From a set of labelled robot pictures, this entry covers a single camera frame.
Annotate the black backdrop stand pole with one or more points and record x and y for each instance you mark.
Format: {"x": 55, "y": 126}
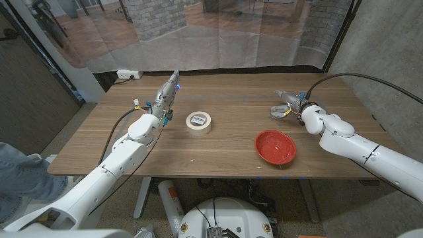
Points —
{"x": 337, "y": 43}

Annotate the grey table leg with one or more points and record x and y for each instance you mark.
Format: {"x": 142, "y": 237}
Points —
{"x": 309, "y": 201}
{"x": 142, "y": 198}

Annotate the white power strip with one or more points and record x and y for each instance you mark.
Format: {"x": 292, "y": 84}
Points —
{"x": 127, "y": 74}

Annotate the person's leg in jeans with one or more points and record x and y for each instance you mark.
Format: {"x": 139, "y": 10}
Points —
{"x": 23, "y": 178}

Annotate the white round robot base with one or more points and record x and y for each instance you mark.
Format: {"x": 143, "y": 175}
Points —
{"x": 228, "y": 215}

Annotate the beige masking tape roll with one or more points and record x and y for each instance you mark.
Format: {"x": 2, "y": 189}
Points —
{"x": 198, "y": 127}

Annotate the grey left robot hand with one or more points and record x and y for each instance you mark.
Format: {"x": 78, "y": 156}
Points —
{"x": 166, "y": 94}

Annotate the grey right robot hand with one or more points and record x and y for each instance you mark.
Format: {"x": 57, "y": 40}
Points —
{"x": 295, "y": 100}

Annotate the red bowl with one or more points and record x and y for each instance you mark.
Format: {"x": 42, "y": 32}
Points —
{"x": 275, "y": 147}

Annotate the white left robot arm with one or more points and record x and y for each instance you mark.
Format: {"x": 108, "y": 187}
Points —
{"x": 122, "y": 158}

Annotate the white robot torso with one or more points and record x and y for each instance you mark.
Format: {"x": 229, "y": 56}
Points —
{"x": 66, "y": 234}

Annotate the grey heatsink module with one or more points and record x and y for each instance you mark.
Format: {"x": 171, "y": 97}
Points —
{"x": 214, "y": 232}

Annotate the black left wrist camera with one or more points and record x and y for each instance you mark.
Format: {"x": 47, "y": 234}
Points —
{"x": 170, "y": 115}

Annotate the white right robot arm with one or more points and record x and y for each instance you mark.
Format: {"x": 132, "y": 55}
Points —
{"x": 340, "y": 139}

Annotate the white roll with orange label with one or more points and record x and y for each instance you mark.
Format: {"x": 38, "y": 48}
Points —
{"x": 172, "y": 205}

